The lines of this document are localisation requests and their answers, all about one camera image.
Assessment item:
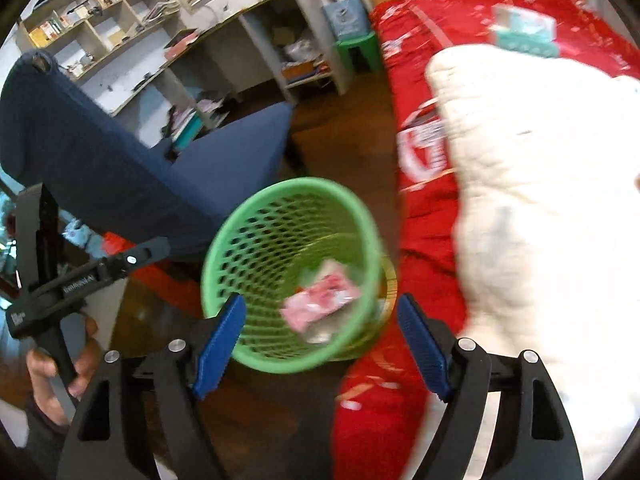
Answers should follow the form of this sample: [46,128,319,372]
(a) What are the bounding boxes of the green mesh basket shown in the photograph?
[200,177,388,375]

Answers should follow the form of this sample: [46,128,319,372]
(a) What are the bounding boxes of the green plastic stool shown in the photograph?
[334,31,383,75]

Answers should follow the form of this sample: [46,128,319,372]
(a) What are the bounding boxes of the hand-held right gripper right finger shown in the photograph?
[396,292,585,480]

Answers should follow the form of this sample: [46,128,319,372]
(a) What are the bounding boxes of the wooden bookshelf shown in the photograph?
[15,0,181,81]

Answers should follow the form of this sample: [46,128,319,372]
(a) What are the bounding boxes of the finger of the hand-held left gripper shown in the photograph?
[100,238,173,281]

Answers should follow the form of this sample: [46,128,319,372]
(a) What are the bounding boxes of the pile of books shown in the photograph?
[162,95,228,153]

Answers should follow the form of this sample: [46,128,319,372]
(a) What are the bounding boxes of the person's left hand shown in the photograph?
[25,316,103,426]

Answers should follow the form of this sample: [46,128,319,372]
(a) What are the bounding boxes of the red notebook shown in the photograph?
[164,31,201,61]

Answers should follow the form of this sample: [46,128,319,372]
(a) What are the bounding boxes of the white quilt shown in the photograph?
[425,44,640,480]

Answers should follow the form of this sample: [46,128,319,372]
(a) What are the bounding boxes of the red printed bedspread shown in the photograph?
[332,0,640,480]

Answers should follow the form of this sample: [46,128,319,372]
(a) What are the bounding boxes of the person's left forearm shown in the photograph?
[0,400,66,480]

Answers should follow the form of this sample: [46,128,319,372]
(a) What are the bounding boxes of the blue fabric chair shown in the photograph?
[0,51,296,266]

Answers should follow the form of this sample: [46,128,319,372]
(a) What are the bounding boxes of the teal tissue box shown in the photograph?
[487,4,560,58]

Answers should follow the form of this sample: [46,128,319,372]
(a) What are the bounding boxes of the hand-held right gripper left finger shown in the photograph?
[56,294,247,480]

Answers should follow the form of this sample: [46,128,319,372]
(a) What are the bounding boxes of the pink wrapper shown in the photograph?
[280,259,363,333]

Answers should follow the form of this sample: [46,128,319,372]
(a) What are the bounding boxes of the white desk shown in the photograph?
[100,0,353,116]

